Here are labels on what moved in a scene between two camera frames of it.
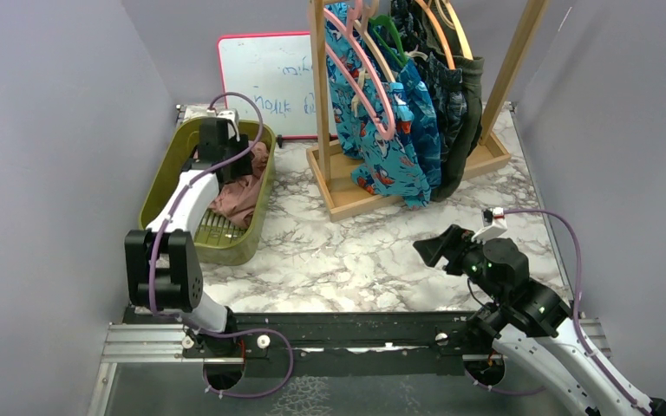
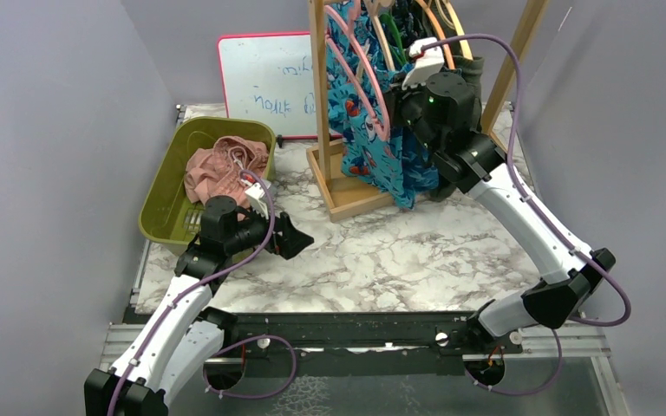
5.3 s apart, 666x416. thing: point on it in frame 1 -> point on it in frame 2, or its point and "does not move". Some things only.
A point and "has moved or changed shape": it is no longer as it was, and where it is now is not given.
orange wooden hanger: (440, 31) does not move
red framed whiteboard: (276, 69) does not move
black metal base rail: (384, 342) does not move
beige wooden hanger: (464, 37) does not move
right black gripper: (451, 243) -> (397, 95)
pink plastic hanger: (349, 27) has moved or changed shape
